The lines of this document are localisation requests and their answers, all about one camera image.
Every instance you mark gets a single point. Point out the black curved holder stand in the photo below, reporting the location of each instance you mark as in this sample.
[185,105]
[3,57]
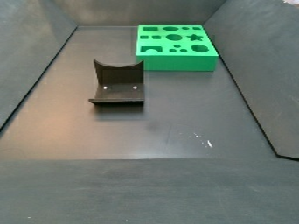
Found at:
[121,84]

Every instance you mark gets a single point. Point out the green shape-sorter block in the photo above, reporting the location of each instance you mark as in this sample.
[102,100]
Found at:
[175,47]

